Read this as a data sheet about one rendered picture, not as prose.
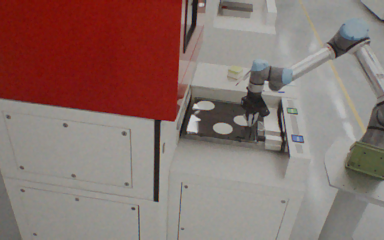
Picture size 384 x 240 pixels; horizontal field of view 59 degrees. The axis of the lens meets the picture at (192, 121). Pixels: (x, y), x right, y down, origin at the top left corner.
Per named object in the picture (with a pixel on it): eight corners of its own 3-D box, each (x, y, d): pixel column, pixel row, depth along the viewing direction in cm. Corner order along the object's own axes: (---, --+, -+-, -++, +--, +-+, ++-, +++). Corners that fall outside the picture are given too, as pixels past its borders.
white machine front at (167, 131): (153, 201, 143) (155, 121, 121) (185, 105, 211) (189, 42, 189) (161, 202, 143) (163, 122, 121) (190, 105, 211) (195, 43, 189)
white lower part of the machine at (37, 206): (35, 285, 193) (1, 177, 148) (91, 185, 262) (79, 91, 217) (157, 308, 187) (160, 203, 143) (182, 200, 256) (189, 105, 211)
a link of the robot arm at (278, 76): (290, 73, 171) (267, 70, 172) (294, 66, 160) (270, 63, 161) (287, 89, 170) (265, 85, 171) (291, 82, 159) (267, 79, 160)
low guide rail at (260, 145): (184, 138, 182) (184, 133, 180) (184, 136, 183) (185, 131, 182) (279, 151, 178) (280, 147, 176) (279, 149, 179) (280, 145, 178)
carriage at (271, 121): (264, 149, 174) (265, 144, 172) (262, 112, 204) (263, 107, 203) (279, 151, 173) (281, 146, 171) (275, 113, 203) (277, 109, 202)
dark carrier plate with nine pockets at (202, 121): (187, 131, 174) (187, 131, 174) (196, 99, 203) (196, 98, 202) (255, 141, 171) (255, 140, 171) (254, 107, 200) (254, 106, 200)
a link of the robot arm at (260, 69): (270, 65, 158) (251, 63, 159) (265, 87, 164) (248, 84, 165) (271, 59, 165) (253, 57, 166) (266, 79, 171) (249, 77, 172)
